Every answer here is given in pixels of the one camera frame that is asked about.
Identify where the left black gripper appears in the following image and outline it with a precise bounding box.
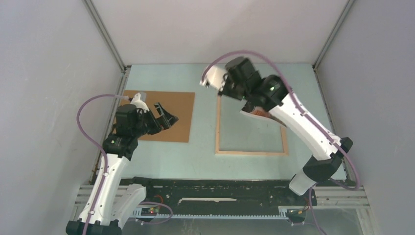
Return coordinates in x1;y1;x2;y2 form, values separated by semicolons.
132;102;178;139

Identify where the brown backing board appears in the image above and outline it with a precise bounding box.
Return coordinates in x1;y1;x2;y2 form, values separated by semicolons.
109;90;195;142

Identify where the printed photo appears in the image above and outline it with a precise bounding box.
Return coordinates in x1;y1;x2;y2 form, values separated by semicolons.
240;101;287;128

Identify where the wooden picture frame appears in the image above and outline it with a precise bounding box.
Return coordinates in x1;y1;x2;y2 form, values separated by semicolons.
215;96;289;156

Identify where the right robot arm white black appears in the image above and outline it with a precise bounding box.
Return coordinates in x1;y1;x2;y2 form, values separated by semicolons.
203;57;353;205

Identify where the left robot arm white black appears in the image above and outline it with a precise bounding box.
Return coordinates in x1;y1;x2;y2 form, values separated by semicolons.
66;101;179;235

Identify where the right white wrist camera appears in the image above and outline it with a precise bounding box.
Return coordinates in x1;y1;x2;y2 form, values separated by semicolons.
199;65;227;92

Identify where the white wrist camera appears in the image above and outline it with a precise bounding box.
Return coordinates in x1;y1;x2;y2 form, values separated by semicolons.
199;65;227;92
130;92;149;113

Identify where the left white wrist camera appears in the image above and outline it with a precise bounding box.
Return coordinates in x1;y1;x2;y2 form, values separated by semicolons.
130;92;149;113

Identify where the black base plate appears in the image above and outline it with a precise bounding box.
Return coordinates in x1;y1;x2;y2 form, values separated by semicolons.
120;177;317;217

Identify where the aluminium rail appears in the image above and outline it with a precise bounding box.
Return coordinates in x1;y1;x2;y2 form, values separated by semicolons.
74;185;370;210

